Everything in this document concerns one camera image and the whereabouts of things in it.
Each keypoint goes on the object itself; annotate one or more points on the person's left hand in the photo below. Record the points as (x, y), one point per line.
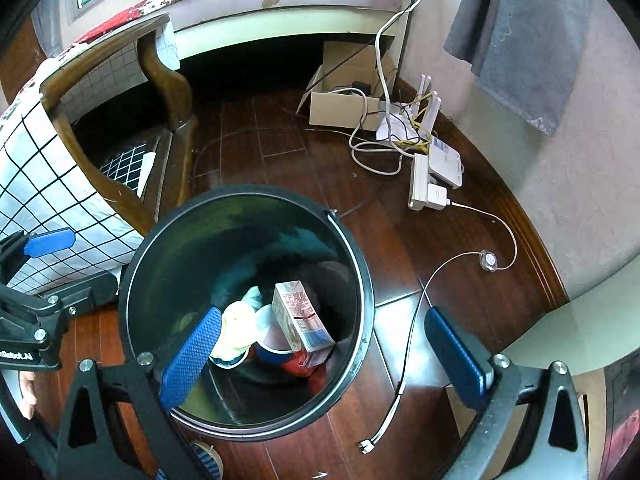
(29, 392)

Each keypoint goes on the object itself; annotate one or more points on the white charger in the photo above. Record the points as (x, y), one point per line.
(437, 195)

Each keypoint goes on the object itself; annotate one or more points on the cardboard box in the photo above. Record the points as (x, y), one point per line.
(335, 107)

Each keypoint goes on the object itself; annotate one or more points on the white blue paper cup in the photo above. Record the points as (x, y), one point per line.
(232, 362)

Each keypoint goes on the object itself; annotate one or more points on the pale blue plastic bag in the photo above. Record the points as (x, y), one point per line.
(252, 297)

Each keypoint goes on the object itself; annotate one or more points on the yellow plastic bag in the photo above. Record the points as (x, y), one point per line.
(235, 327)

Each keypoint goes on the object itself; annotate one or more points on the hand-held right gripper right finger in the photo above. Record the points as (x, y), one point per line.
(457, 357)

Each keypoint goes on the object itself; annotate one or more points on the red plastic bag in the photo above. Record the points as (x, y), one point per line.
(298, 363)

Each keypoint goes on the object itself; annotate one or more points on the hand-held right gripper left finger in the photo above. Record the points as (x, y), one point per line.
(192, 352)

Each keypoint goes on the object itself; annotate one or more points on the black trash bin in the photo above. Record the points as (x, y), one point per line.
(175, 260)

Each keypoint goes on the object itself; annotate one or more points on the white router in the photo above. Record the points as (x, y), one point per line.
(395, 127)

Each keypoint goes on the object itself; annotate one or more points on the white milk carton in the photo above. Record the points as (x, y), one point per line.
(295, 315)

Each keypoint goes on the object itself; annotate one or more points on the white power strip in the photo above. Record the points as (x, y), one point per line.
(419, 180)

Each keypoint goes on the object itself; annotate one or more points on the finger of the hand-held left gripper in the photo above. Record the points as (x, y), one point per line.
(85, 292)
(50, 242)

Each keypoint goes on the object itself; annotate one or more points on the grey curtain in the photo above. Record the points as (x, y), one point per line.
(520, 35)
(47, 30)

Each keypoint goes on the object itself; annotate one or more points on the blue striped object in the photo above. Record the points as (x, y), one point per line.
(207, 460)

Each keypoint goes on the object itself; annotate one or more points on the white modem box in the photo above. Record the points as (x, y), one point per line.
(445, 160)

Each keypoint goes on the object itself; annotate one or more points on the black power adapter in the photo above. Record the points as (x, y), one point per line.
(361, 87)

